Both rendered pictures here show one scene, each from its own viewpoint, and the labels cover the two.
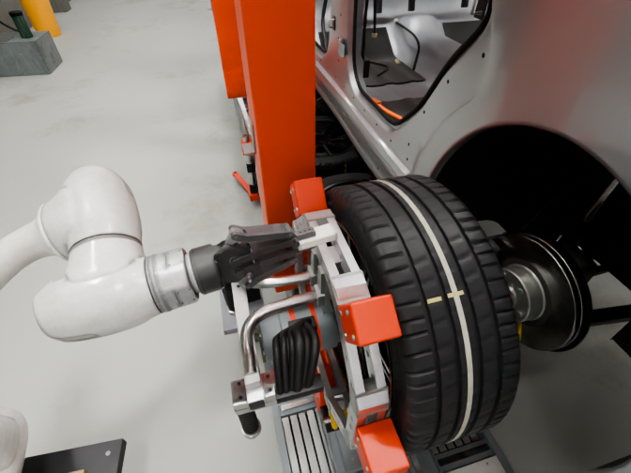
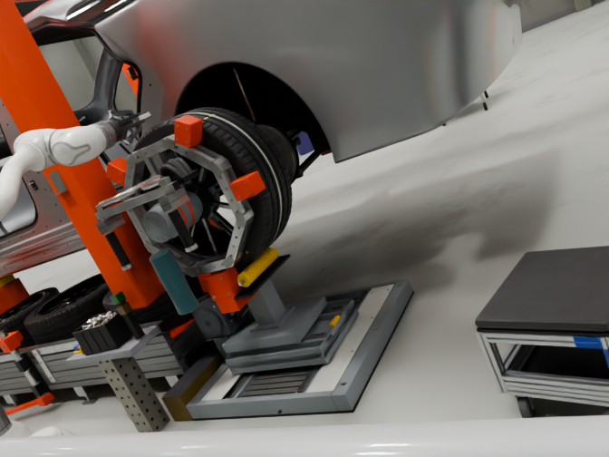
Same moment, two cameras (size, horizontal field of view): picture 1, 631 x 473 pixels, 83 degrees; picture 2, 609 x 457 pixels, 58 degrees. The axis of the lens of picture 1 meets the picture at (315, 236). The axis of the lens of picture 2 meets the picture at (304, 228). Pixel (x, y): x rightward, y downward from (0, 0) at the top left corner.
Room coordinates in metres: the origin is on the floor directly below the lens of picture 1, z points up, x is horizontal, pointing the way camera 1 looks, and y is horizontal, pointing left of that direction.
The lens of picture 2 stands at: (-1.34, 1.06, 1.11)
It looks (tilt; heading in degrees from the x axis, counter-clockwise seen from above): 14 degrees down; 319
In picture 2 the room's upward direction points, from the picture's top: 25 degrees counter-clockwise
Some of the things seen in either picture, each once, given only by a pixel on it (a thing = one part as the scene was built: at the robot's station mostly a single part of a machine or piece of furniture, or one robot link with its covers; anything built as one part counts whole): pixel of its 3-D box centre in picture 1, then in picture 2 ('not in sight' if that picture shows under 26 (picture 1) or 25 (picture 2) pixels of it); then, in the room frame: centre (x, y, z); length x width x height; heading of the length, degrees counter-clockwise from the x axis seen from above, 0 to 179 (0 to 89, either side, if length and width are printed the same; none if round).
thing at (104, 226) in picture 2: not in sight; (111, 222); (0.63, 0.21, 0.93); 0.09 x 0.05 x 0.05; 106
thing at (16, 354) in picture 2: (251, 169); (25, 367); (2.07, 0.44, 0.30); 0.09 x 0.05 x 0.50; 16
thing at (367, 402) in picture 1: (329, 319); (185, 208); (0.52, -0.03, 0.85); 0.54 x 0.07 x 0.54; 16
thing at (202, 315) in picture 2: not in sight; (238, 310); (0.84, -0.23, 0.26); 0.42 x 0.18 x 0.35; 106
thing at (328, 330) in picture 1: (301, 326); (173, 215); (0.50, 0.03, 0.85); 0.21 x 0.14 x 0.14; 106
